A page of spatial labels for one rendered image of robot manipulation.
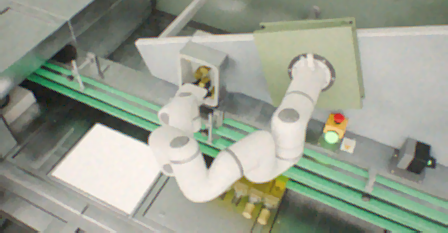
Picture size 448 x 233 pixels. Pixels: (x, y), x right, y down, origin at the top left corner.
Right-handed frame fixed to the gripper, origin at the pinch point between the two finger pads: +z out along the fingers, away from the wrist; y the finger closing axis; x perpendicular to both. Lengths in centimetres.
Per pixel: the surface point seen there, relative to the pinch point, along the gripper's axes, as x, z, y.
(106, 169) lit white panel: -38, -28, -28
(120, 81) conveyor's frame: -12.0, -1.4, -39.9
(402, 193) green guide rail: -9, -9, 82
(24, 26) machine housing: 3, -8, -88
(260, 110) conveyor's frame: -3.2, 0.6, 25.4
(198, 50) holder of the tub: 15.4, -2.1, -2.4
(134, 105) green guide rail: -16.4, -8.4, -27.5
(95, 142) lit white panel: -36, -19, -41
